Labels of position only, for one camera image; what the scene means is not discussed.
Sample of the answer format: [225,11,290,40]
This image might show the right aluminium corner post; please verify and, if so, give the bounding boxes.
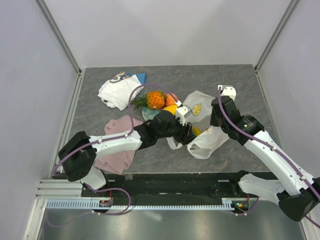
[254,0,301,74]

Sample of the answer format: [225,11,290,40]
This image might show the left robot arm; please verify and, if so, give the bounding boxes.
[58,110,195,197]

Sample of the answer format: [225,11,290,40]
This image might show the patterned fruit plate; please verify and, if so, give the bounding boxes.
[141,106,161,121]

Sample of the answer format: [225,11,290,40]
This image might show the peach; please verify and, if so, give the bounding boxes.
[165,93,179,107]

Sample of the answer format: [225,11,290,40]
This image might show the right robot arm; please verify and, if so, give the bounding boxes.
[210,95,320,222]

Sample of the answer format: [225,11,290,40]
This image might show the aluminium corner post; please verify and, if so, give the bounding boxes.
[34,0,82,76]
[254,0,301,74]

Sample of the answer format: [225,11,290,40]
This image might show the pink cloth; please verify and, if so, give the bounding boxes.
[94,115,142,175]

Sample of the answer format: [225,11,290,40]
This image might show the orange pineapple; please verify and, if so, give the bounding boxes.
[131,91,165,110]

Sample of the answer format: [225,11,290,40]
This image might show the white plastic bag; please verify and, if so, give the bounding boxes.
[182,90,229,159]

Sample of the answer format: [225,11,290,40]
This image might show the green orange mango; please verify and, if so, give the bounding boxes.
[191,126,202,137]

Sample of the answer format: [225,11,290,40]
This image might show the left aluminium corner post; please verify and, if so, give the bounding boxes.
[34,0,82,76]

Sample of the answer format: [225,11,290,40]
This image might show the black base frame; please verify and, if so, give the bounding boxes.
[81,171,255,205]

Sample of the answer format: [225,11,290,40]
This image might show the yellow mango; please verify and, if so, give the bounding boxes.
[163,104,178,116]

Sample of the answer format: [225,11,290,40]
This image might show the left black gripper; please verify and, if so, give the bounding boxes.
[157,114,197,146]

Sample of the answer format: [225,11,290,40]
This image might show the white slotted cable duct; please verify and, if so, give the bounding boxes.
[46,198,235,211]

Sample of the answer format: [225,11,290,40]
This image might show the white printed t-shirt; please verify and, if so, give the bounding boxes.
[97,72,147,111]

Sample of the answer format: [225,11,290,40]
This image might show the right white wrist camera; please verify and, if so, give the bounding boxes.
[217,85,237,101]

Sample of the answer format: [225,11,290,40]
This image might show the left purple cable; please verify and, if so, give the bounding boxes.
[52,83,182,177]

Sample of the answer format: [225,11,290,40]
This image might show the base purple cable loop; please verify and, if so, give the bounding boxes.
[44,187,132,228]

